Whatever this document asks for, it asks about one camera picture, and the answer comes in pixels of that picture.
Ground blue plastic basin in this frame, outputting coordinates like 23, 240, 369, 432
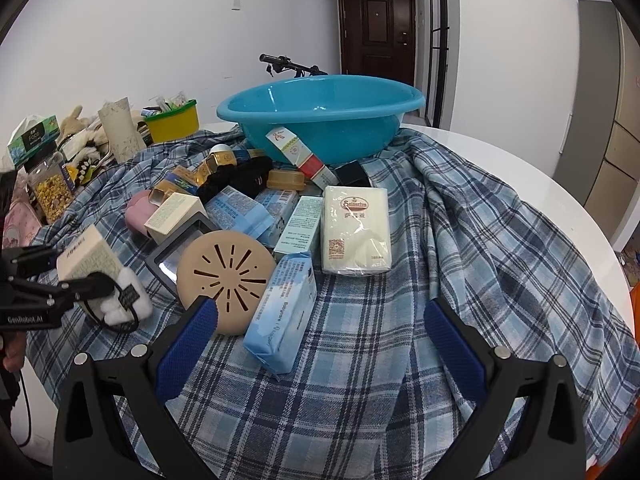
216, 75, 426, 166

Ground dark brown door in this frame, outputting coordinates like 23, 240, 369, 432
336, 0, 417, 87

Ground light blue tissue pack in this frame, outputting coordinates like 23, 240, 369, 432
243, 252, 317, 374

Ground black bicycle handlebar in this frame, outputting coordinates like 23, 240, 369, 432
259, 53, 328, 78

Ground small black box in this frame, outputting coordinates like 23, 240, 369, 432
334, 160, 370, 187

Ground cream box with barcode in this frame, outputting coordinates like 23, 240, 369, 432
56, 224, 123, 291

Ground yellow black plush toy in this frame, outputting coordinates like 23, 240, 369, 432
65, 157, 96, 183

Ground person's left hand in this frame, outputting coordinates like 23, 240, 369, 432
0, 332, 27, 372

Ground amber plastic case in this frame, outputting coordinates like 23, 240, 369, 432
267, 170, 307, 192

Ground pale teal carton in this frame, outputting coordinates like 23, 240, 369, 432
273, 196, 325, 256

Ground pink printed bag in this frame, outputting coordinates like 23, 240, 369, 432
0, 195, 41, 248

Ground cream tissue pack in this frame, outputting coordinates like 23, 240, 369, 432
321, 185, 392, 276

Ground white fluffy keychain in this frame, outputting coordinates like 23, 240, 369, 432
95, 267, 153, 328

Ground clear jar of nuts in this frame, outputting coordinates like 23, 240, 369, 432
26, 152, 77, 223

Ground plain cream box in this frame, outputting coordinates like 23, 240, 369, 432
144, 192, 207, 246

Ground yellow plastic container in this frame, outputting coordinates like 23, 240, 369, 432
145, 99, 199, 143

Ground blue plaid cloth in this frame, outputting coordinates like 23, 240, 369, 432
25, 125, 638, 480

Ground beige plush toy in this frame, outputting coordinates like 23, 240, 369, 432
57, 105, 108, 161

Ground round beige slotted disc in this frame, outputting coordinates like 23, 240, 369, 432
176, 231, 277, 337

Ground cream patterned tumbler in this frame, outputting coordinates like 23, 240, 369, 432
98, 97, 142, 163

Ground pink cloth pouch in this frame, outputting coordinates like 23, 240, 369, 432
125, 190, 166, 235

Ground green tissue box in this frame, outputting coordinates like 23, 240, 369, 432
7, 115, 61, 168

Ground black square frame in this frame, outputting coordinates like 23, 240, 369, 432
145, 217, 216, 301

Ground gold refrigerator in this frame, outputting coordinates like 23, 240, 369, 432
552, 0, 640, 256

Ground bundle of small sachets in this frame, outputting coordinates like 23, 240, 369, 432
149, 91, 193, 113

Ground black framed glass door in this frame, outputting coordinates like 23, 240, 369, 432
425, 0, 453, 128

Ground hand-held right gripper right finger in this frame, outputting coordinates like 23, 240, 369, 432
424, 297, 587, 480

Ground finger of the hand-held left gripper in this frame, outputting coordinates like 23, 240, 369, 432
10, 274, 117, 311
0, 245, 58, 278

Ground gold cigarette box blue band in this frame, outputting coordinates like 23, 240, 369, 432
167, 152, 236, 196

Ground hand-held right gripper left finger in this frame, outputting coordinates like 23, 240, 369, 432
52, 296, 221, 480

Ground long white red box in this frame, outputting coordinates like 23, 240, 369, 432
265, 126, 338, 187

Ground black scrunchie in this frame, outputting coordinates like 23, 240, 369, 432
195, 156, 275, 198

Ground light blue wipes packet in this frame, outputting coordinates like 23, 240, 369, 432
255, 190, 298, 248
205, 186, 276, 241

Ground black cable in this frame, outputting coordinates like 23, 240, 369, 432
0, 367, 32, 448

